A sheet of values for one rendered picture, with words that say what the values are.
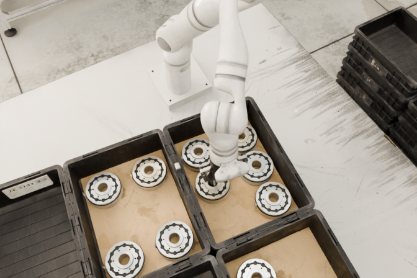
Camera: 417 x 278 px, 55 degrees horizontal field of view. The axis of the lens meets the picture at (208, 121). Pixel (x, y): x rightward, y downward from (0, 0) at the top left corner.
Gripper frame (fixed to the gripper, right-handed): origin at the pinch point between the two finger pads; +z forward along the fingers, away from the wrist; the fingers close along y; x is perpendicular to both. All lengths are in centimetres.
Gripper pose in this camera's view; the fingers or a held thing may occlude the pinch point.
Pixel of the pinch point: (223, 177)
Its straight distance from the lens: 117.7
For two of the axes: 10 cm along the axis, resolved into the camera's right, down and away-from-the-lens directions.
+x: 3.3, 7.9, -5.2
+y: -9.4, 2.9, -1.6
